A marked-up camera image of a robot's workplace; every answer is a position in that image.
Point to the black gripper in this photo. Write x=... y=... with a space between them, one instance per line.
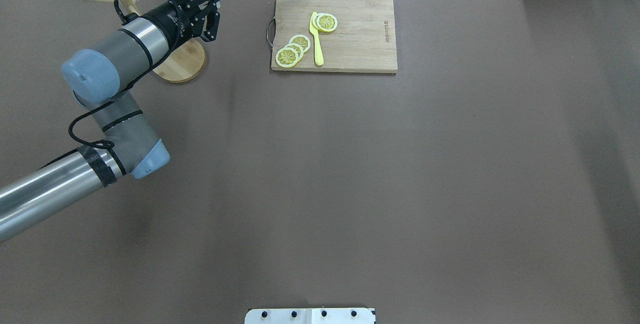
x=164 y=20

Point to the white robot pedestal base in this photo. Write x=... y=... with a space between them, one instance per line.
x=311 y=315

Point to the wooden cup storage rack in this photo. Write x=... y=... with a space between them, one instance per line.
x=183 y=64

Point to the wooden cutting board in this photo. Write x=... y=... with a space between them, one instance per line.
x=364 y=40

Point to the yellow plastic knife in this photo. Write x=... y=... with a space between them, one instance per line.
x=317 y=47

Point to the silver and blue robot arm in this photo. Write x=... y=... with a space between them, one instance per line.
x=114 y=137

